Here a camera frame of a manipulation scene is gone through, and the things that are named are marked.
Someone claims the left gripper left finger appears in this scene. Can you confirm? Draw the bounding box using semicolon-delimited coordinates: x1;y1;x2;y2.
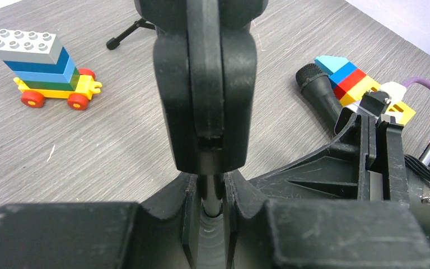
0;173;199;268

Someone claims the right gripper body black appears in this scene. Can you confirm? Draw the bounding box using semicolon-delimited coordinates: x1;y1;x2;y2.
249;114;410;205

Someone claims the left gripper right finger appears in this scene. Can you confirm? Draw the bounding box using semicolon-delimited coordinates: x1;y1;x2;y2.
223;171;430;268

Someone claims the black handheld microphone front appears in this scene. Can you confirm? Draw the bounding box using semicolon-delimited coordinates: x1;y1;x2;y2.
295;63;343;129

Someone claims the black microphone stand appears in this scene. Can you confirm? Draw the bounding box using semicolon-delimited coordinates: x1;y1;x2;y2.
128;1;268;268

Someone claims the black tripod stand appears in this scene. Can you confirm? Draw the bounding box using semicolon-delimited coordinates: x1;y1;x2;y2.
106;18;156;50

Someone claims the yellow perforated block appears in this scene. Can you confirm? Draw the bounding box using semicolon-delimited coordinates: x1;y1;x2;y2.
385;101;416;126

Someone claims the colourful toy brick car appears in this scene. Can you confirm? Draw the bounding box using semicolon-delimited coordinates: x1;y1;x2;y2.
0;29;102;110

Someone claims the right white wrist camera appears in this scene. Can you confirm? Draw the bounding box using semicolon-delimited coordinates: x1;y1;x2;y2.
346;81;407;123

